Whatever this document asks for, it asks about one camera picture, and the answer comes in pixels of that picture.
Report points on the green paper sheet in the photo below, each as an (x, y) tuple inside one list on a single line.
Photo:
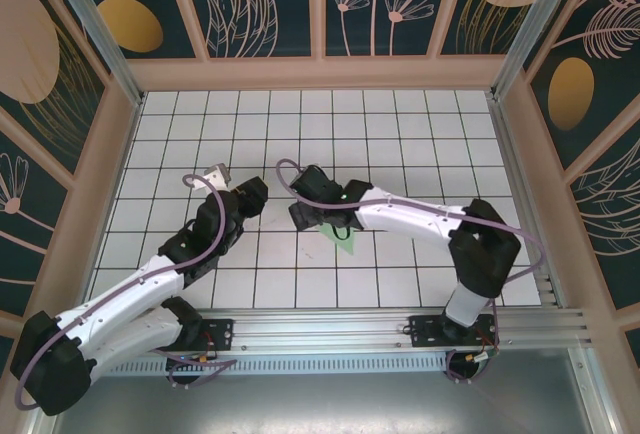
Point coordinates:
[(347, 246)]

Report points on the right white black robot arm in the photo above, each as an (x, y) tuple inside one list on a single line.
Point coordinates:
[(400, 219)]

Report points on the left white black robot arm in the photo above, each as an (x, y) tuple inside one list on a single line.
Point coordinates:
[(125, 304)]

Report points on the grey metal sheet panel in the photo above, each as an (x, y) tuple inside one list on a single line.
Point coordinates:
[(320, 404)]

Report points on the yellow power connector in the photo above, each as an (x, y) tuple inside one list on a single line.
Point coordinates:
[(202, 360), (470, 356)]

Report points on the long aluminium mounting rail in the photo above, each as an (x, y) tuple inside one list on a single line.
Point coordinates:
[(320, 329)]

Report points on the aluminium side rail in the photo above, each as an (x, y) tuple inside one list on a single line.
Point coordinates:
[(506, 144)]

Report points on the aluminium frame post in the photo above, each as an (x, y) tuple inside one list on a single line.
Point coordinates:
[(537, 29), (95, 29)]

